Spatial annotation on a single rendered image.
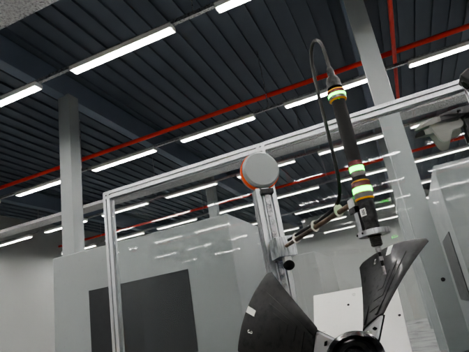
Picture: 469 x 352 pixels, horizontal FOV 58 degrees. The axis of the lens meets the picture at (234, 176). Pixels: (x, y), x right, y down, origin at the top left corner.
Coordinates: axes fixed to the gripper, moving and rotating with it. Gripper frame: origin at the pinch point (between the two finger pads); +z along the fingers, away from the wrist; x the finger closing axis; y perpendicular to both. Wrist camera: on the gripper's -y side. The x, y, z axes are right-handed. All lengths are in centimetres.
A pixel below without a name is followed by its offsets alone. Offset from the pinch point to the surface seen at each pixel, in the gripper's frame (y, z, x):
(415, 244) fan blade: 23.5, 7.8, 13.3
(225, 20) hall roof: -428, 185, 454
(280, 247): 12, 50, 46
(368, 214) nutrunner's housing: 16.3, 15.6, -1.9
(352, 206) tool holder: 13.0, 18.9, 2.0
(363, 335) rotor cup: 40.7, 22.7, -2.7
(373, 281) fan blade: 30.1, 19.8, 16.4
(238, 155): -36, 69, 70
